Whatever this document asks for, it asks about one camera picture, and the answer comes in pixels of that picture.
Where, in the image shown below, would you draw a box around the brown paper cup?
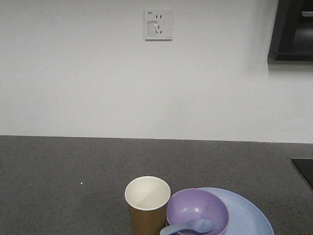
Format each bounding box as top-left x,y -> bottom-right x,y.
124,176 -> 171,235

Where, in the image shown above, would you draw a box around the purple plastic bowl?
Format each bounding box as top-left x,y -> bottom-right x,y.
167,188 -> 229,235

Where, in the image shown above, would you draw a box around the light blue plastic spoon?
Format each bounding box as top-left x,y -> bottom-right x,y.
159,219 -> 215,235

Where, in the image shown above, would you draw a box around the light blue plastic plate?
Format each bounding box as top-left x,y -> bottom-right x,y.
201,188 -> 274,235

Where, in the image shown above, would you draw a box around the black range hood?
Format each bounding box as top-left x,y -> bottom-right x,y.
268,0 -> 313,62

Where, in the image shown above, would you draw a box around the black induction cooktop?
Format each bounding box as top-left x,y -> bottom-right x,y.
291,158 -> 313,190

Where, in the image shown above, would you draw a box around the white wall power socket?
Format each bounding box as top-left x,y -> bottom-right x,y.
144,9 -> 174,41

